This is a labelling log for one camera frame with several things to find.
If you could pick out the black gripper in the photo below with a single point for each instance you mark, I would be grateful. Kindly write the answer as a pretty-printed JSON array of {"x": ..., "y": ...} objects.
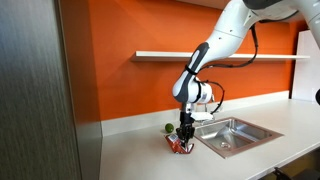
[{"x": 186, "y": 120}]

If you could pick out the orange snack pack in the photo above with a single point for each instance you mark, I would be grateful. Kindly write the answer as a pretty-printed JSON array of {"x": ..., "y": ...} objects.
[{"x": 173, "y": 145}]

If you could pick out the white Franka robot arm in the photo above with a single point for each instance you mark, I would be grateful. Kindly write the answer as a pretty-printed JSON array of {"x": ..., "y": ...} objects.
[{"x": 226, "y": 30}]

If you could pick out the green lime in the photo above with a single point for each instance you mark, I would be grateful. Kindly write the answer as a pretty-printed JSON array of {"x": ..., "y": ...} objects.
[{"x": 169, "y": 127}]

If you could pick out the stainless steel sink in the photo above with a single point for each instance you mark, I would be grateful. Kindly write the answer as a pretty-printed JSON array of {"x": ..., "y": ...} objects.
[{"x": 240, "y": 133}]

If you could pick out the small black rounded object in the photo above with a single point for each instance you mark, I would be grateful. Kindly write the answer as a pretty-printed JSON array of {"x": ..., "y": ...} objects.
[{"x": 318, "y": 96}]

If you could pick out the white board panel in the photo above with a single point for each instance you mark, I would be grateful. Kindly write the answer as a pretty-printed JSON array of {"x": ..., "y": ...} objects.
[{"x": 306, "y": 66}]

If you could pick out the dark grey cabinet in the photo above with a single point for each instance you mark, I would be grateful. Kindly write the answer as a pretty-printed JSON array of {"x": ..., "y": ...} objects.
[{"x": 33, "y": 100}]

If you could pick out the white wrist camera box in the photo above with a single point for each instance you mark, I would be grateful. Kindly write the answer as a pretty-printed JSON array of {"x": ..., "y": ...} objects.
[{"x": 202, "y": 116}]

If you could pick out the white wall shelf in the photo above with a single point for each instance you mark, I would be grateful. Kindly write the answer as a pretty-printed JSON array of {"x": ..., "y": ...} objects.
[{"x": 160, "y": 56}]

